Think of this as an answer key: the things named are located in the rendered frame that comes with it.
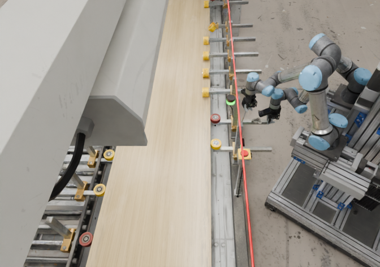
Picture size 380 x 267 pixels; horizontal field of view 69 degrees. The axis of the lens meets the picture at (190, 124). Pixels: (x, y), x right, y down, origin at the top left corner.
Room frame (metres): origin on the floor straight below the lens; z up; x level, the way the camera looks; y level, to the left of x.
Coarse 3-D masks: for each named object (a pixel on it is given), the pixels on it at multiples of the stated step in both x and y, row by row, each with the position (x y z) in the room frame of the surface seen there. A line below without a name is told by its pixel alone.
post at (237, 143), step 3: (237, 123) 1.12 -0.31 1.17; (237, 126) 1.10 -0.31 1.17; (237, 129) 1.09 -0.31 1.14; (237, 132) 1.09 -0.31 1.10; (237, 135) 1.09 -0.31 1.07; (237, 138) 1.09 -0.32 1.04; (237, 141) 1.09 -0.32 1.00; (237, 144) 1.09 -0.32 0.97; (237, 147) 1.09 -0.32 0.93; (234, 150) 1.11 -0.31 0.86; (234, 162) 1.09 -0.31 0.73
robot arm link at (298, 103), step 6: (330, 48) 1.33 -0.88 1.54; (336, 48) 1.33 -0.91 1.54; (324, 54) 1.33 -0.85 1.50; (330, 54) 1.30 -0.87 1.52; (336, 54) 1.29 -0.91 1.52; (336, 60) 1.27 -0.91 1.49; (336, 66) 1.26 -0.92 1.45; (300, 96) 1.27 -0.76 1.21; (306, 96) 1.25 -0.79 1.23; (294, 102) 1.28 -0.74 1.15; (300, 102) 1.25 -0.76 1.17; (306, 102) 1.24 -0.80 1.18; (294, 108) 1.25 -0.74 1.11; (300, 108) 1.22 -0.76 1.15; (306, 108) 1.22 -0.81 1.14
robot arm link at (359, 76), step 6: (354, 72) 1.40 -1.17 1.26; (360, 72) 1.39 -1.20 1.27; (366, 72) 1.38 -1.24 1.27; (348, 78) 1.41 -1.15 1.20; (354, 78) 1.37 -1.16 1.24; (360, 78) 1.34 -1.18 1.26; (366, 78) 1.33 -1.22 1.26; (348, 84) 1.40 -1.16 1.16; (354, 84) 1.35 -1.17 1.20; (360, 84) 1.33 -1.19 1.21; (354, 90) 1.34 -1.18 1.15; (360, 90) 1.32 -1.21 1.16
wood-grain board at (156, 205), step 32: (192, 0) 3.37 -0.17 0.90; (192, 32) 2.65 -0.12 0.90; (160, 64) 2.15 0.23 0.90; (192, 64) 2.10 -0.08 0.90; (160, 96) 1.71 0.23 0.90; (192, 96) 1.68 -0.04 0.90; (160, 128) 1.35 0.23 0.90; (192, 128) 1.32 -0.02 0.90; (128, 160) 1.09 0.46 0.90; (160, 160) 1.06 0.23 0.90; (192, 160) 1.04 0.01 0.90; (128, 192) 0.84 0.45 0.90; (160, 192) 0.81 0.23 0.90; (192, 192) 0.79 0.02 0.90; (128, 224) 0.62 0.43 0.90; (160, 224) 0.61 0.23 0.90; (192, 224) 0.59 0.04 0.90; (96, 256) 0.46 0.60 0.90; (128, 256) 0.44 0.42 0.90; (160, 256) 0.42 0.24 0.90; (192, 256) 0.41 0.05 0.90
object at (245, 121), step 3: (222, 120) 1.41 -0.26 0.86; (225, 120) 1.41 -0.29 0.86; (228, 120) 1.40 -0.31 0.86; (237, 120) 1.40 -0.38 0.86; (240, 120) 1.39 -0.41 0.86; (243, 120) 1.39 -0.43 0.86; (246, 120) 1.39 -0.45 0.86; (249, 120) 1.38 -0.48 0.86; (261, 120) 1.37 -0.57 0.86; (264, 120) 1.37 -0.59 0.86; (213, 123) 1.40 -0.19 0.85; (216, 123) 1.40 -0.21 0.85; (219, 123) 1.40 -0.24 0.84; (222, 123) 1.39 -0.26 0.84; (225, 123) 1.39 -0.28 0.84; (228, 123) 1.39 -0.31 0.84; (243, 123) 1.38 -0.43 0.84; (246, 123) 1.37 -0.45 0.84; (249, 123) 1.37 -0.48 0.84; (252, 123) 1.37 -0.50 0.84; (258, 123) 1.36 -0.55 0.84; (261, 123) 1.36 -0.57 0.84; (264, 123) 1.36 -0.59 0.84
